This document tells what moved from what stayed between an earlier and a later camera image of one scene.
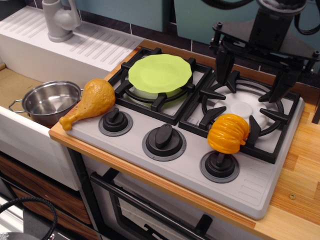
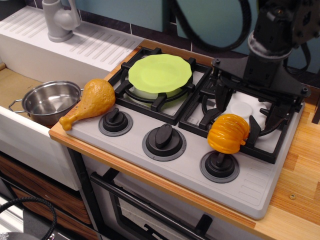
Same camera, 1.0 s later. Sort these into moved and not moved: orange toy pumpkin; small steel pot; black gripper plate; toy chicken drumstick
Moved: black gripper plate
Not moved: small steel pot; orange toy pumpkin; toy chicken drumstick
